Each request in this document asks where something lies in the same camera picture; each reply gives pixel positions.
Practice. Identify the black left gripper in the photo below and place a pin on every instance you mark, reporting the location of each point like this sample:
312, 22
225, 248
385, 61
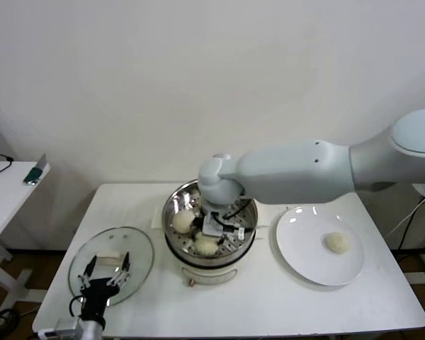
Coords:
97, 299

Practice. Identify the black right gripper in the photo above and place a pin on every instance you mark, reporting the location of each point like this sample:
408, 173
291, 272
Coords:
197, 224

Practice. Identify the white steamed baozi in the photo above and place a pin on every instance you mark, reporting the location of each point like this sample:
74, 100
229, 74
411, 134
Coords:
205, 246
183, 221
336, 242

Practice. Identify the round glass pot lid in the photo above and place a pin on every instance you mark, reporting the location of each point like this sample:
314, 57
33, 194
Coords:
138, 244

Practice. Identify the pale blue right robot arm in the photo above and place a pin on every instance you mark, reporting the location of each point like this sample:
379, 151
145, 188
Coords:
287, 170

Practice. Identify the perforated steel steamer basket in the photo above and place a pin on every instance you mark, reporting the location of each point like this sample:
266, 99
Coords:
173, 198

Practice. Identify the white electric cooking pot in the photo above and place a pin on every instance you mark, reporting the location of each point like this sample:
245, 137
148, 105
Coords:
205, 274

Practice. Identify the round white plate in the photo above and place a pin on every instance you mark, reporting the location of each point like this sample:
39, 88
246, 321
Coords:
304, 248

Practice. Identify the white side table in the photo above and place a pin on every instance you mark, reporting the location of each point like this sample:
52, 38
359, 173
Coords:
10, 191

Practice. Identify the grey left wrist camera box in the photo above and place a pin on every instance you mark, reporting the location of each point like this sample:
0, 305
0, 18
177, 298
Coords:
65, 326

